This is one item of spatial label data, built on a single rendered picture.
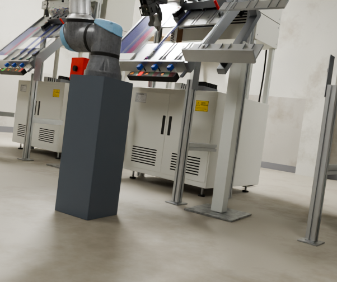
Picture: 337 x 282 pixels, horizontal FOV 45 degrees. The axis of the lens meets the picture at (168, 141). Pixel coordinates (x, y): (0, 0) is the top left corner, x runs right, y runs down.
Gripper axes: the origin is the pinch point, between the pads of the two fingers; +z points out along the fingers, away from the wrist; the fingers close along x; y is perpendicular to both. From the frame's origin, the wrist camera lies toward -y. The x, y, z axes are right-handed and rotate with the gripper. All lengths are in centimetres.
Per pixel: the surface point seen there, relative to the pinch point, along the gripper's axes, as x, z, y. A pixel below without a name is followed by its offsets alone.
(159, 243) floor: 64, 46, 96
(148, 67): -7.5, 19.5, 8.1
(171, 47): -0.8, 13.1, -6.7
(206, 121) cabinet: 16, 56, -3
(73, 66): -86, 23, 0
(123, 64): -26.4, 17.4, 8.6
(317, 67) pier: -28, 136, -274
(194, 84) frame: 25.4, 26.4, 12.2
